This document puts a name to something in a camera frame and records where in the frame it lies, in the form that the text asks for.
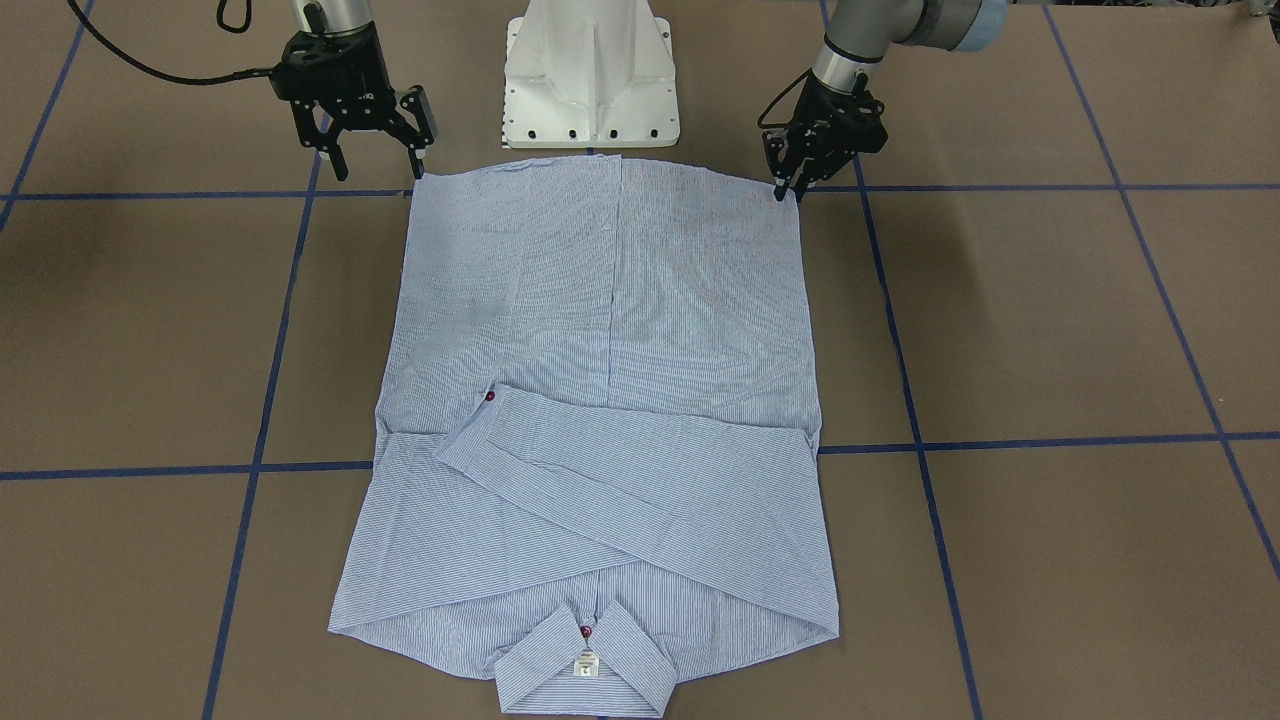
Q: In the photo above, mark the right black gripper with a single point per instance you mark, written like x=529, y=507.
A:
x=347, y=101

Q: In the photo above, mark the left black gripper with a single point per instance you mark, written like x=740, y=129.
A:
x=822, y=104

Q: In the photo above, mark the blue striped button shirt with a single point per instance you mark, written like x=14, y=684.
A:
x=595, y=473

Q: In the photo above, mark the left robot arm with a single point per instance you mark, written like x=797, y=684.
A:
x=859, y=34

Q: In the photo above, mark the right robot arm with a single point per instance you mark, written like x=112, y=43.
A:
x=334, y=18

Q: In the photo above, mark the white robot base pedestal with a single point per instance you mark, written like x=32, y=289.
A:
x=589, y=75

